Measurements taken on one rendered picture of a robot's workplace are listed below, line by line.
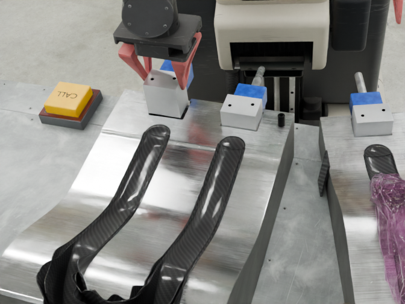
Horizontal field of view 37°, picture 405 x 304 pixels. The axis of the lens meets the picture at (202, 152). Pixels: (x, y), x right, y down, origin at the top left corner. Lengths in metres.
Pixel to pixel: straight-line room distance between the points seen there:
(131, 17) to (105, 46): 1.87
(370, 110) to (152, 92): 0.30
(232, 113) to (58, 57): 1.79
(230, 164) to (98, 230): 0.20
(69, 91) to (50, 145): 0.10
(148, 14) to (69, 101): 0.38
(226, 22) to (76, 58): 1.40
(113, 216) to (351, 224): 0.29
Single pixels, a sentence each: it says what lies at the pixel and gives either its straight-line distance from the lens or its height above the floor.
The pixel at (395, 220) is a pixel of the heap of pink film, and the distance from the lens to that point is 0.71.
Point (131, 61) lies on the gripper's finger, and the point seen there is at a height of 0.99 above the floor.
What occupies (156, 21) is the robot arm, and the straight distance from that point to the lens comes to 0.68.
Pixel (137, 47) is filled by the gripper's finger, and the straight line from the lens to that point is 0.79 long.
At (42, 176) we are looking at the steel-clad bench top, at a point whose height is 0.80.
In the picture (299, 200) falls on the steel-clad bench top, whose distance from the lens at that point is 0.86.
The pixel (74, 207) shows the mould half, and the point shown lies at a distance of 0.79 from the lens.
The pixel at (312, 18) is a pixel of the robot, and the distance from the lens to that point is 1.18.
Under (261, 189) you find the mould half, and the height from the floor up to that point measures 0.89.
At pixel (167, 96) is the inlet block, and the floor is 0.93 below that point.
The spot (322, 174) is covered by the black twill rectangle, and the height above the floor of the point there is 0.83.
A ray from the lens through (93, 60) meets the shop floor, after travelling 2.49.
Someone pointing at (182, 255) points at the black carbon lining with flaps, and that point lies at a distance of 0.69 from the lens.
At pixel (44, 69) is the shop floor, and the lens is 2.52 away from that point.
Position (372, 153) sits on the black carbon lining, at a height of 0.85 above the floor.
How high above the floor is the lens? 1.48
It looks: 47 degrees down
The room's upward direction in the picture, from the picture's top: 9 degrees counter-clockwise
